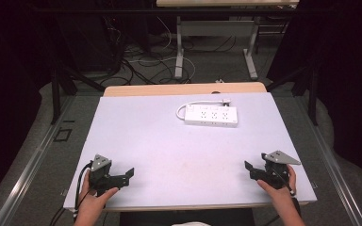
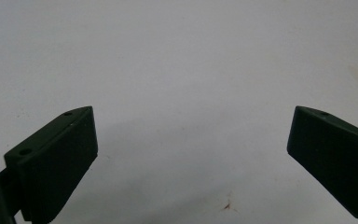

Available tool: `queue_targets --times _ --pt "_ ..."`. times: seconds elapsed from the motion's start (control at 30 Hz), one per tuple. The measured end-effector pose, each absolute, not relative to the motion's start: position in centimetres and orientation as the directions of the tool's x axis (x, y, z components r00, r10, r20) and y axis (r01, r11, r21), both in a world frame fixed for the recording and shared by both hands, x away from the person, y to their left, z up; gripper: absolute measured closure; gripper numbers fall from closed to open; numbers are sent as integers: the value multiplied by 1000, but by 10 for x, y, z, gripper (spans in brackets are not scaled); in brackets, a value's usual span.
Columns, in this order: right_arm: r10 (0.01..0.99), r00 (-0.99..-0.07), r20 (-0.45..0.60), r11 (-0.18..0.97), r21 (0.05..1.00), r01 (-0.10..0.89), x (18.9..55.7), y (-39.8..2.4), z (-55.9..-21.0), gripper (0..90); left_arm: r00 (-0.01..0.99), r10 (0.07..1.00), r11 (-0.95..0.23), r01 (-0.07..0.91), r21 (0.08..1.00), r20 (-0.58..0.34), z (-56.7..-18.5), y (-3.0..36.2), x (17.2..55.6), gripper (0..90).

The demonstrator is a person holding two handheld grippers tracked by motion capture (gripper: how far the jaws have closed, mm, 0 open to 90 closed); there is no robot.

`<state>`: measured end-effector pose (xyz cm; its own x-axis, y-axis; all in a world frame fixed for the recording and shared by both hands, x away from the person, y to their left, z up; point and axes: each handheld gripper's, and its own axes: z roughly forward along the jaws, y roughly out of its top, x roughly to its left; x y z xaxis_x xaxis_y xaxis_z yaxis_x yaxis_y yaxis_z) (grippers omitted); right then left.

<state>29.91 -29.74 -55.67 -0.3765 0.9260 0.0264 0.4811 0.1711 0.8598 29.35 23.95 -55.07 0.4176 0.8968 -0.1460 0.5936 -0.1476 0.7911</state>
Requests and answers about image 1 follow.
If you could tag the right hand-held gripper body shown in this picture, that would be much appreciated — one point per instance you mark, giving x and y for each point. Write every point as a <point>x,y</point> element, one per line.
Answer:
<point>276,171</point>

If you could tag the white power strip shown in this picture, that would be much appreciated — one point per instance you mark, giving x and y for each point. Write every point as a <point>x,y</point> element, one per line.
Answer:
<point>211,116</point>

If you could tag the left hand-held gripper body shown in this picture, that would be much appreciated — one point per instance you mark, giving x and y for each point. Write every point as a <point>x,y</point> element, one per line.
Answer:
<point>100,176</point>

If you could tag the metal floor rail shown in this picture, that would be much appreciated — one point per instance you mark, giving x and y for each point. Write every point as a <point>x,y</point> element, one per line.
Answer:
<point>25,175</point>
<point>334,175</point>

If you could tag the desk with white legs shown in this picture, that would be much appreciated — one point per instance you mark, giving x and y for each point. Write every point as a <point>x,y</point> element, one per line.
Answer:
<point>217,28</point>

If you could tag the white table mat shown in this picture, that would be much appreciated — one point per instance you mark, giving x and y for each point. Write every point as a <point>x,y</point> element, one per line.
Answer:
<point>176,157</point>

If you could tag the person's left hand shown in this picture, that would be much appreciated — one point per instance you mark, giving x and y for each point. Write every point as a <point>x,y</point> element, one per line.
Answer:
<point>93,201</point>

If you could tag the person's white clothing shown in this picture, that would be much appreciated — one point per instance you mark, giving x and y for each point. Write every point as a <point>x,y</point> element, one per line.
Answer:
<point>191,223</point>

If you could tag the square floor socket cover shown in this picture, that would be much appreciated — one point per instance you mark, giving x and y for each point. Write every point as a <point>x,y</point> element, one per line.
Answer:
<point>62,135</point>

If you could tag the black metal stand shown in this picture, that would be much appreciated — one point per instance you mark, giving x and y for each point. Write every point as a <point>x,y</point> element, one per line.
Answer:
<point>59,84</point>
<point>309,91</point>

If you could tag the person's right hand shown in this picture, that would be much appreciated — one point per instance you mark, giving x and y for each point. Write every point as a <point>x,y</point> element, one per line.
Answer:
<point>281,193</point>

